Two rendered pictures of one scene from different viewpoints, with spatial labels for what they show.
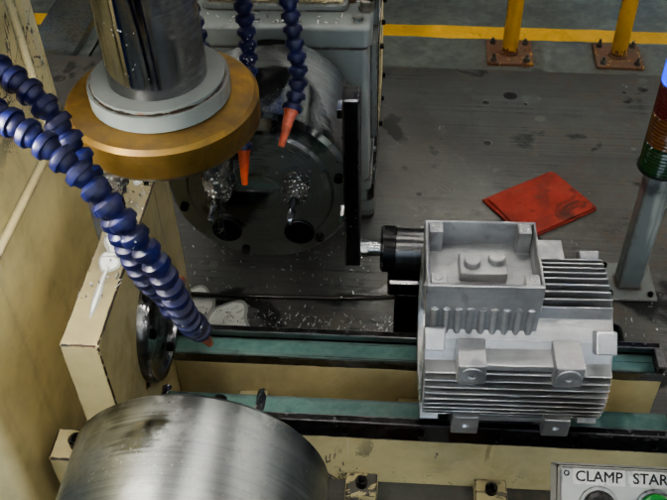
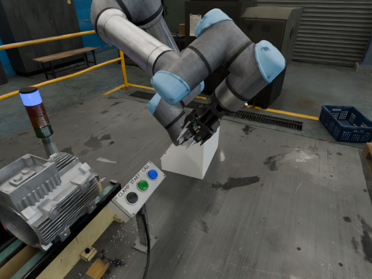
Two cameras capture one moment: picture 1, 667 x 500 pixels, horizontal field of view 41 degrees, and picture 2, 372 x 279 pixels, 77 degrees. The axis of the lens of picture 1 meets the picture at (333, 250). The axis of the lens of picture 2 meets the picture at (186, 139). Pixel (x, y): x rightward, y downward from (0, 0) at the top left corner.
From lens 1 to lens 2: 0.34 m
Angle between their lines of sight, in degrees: 55
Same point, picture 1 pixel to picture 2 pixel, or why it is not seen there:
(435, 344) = (31, 213)
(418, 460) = (56, 269)
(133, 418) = not seen: outside the picture
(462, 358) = (46, 208)
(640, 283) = not seen: hidden behind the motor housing
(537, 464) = (93, 228)
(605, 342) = (85, 167)
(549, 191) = not seen: hidden behind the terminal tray
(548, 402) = (84, 199)
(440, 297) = (17, 195)
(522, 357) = (65, 192)
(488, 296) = (36, 180)
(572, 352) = (78, 177)
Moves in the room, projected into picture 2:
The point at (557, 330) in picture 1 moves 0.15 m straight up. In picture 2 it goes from (67, 176) to (51, 129)
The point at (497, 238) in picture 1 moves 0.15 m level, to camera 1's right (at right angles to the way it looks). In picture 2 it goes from (18, 168) to (61, 139)
